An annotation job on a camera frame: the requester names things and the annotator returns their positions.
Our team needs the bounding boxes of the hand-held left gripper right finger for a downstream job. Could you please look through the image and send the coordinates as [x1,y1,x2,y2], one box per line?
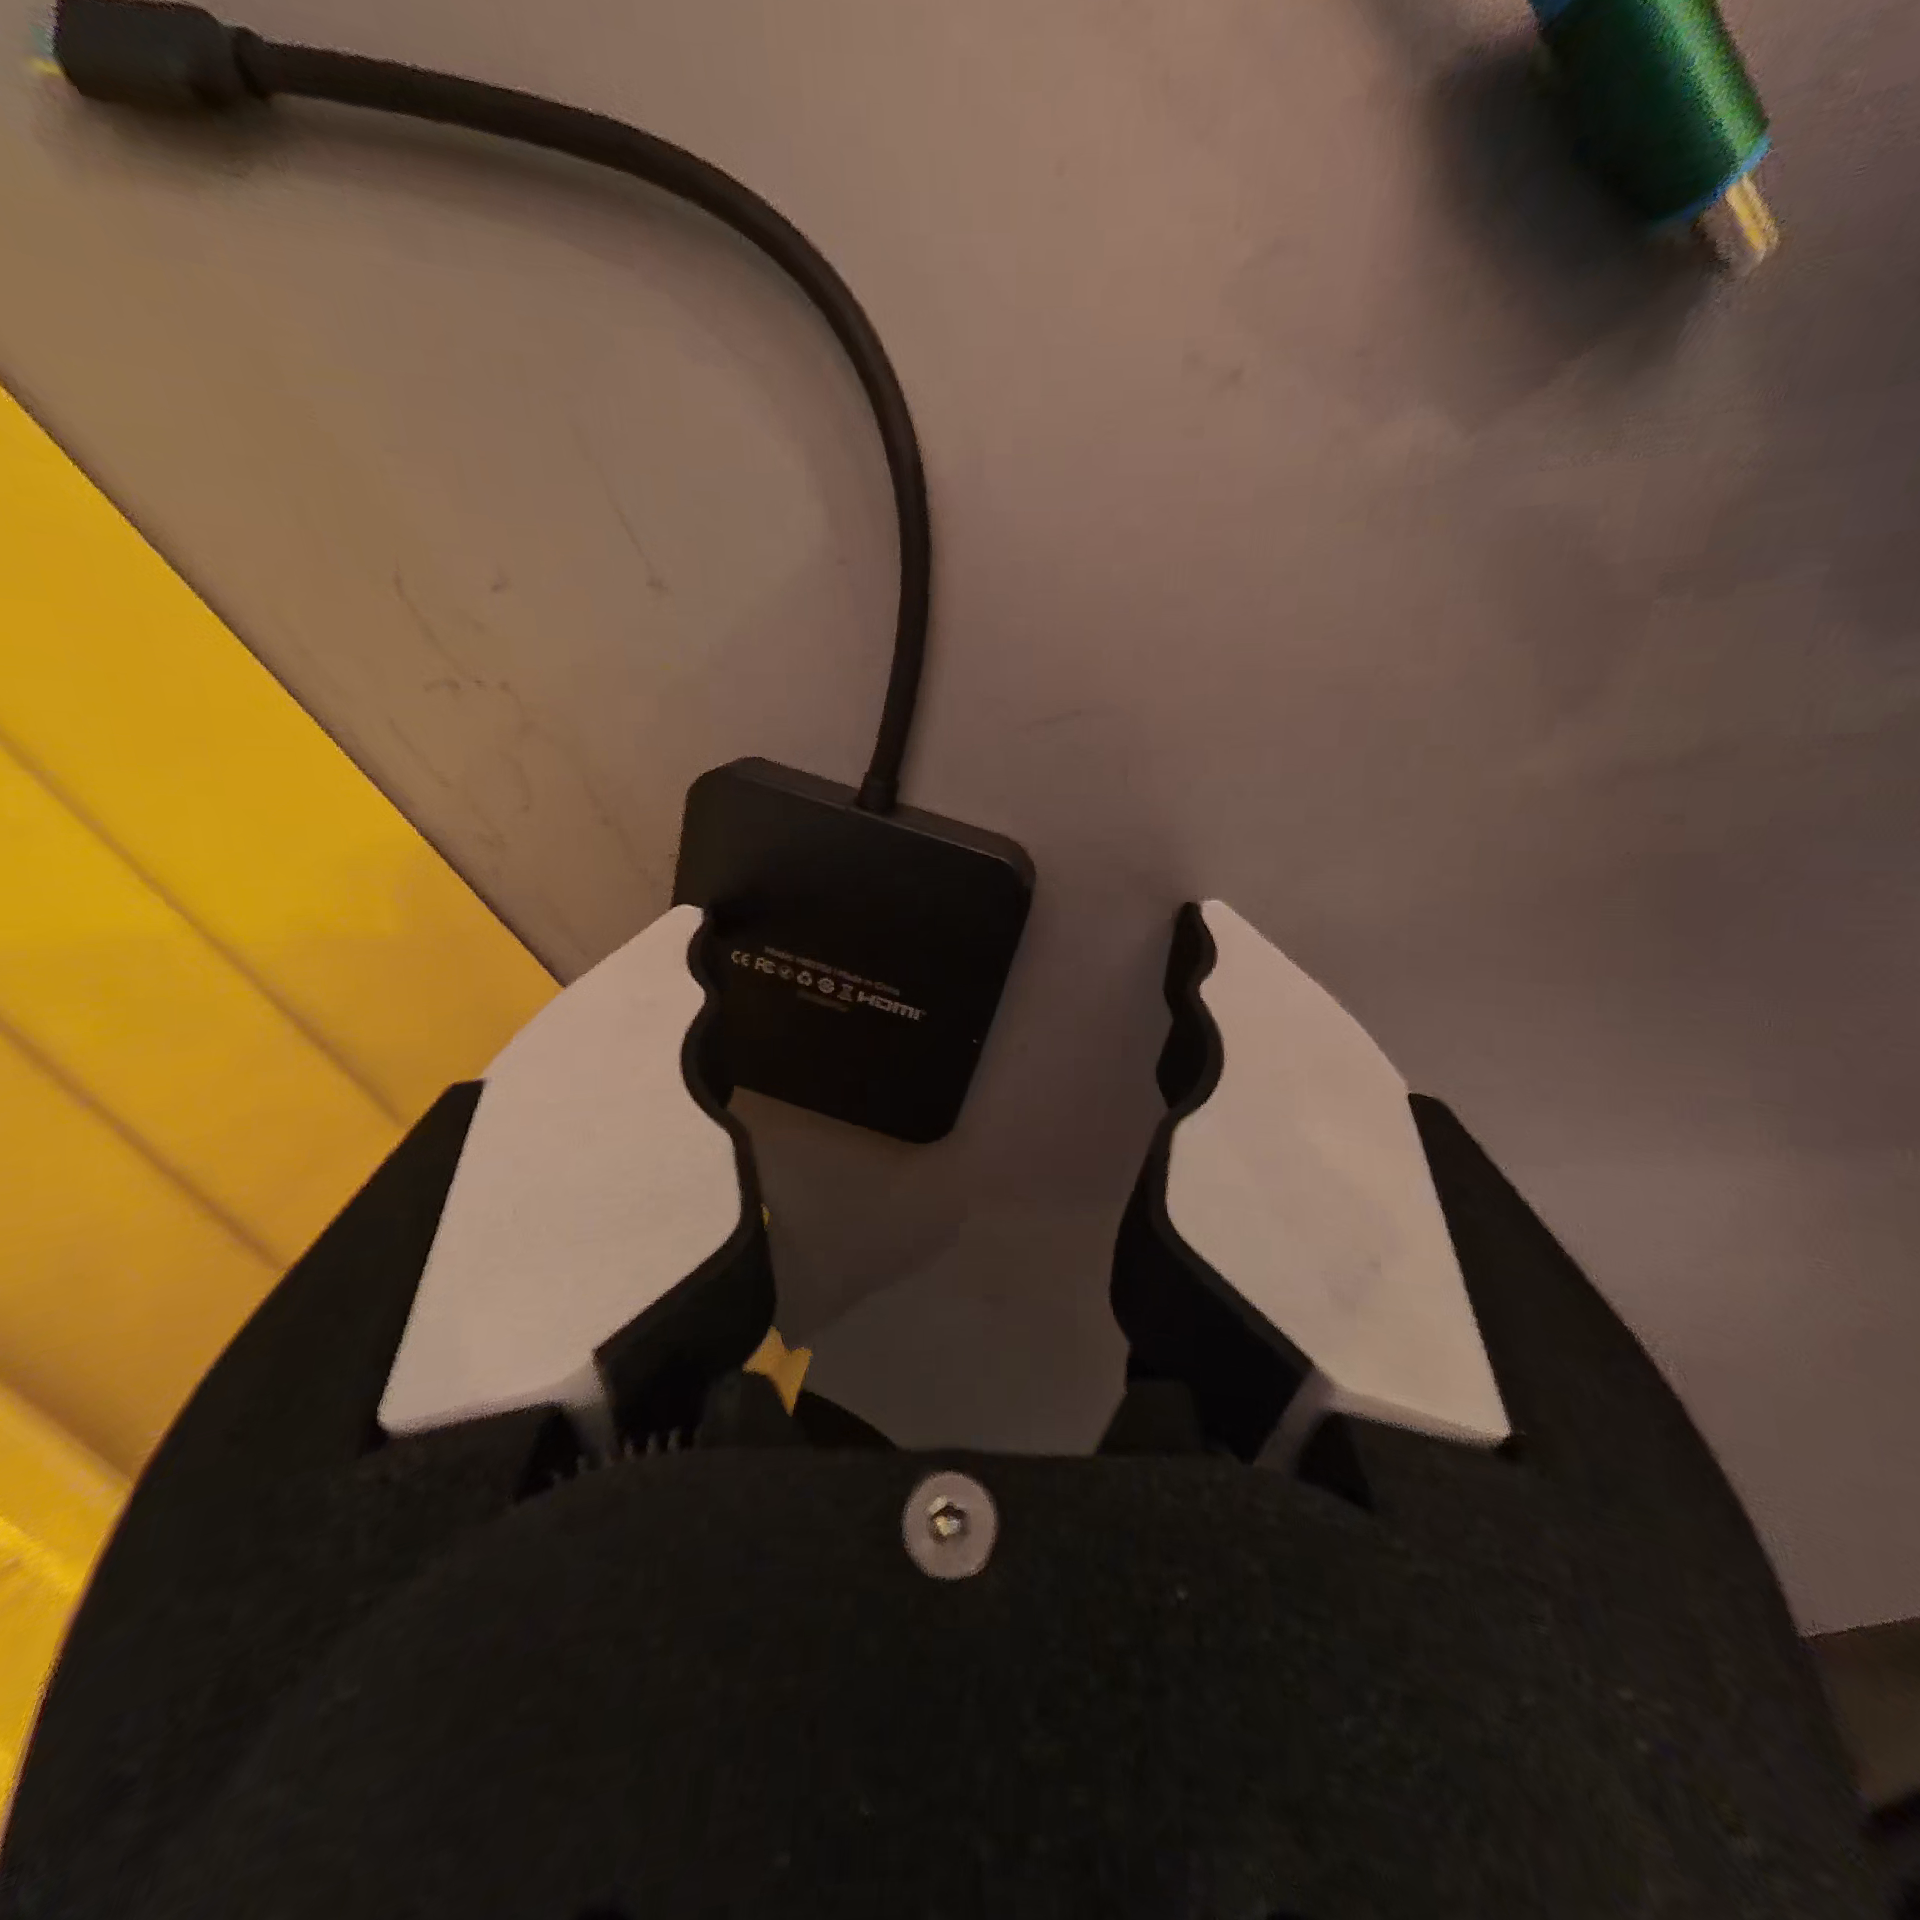
[1103,901,1509,1463]

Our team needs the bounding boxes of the yellow plastic bin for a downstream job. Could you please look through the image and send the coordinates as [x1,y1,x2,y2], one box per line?
[0,379,566,1802]

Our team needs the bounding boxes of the black braided hdmi cable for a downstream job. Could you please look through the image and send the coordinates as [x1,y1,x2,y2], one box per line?
[1527,0,1786,280]

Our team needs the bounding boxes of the black hdmi adapter with cable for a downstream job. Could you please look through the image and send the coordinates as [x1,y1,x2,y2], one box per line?
[53,0,1044,1146]

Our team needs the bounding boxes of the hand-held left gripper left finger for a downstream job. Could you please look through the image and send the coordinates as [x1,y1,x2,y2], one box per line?
[374,901,784,1451]

